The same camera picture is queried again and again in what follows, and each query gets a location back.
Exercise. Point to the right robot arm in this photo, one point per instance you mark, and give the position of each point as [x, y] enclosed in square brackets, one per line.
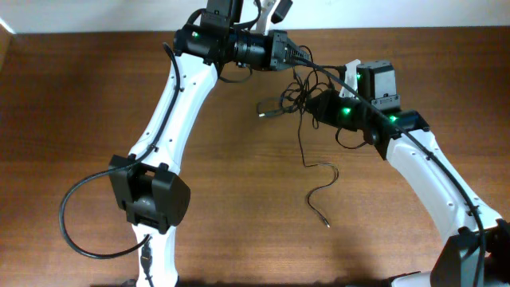
[475, 237]

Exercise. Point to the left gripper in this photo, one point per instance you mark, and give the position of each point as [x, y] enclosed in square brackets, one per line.
[279, 49]

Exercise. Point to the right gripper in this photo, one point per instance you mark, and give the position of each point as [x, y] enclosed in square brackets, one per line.
[315, 104]

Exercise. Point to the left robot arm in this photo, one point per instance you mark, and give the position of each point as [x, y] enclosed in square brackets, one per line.
[146, 183]

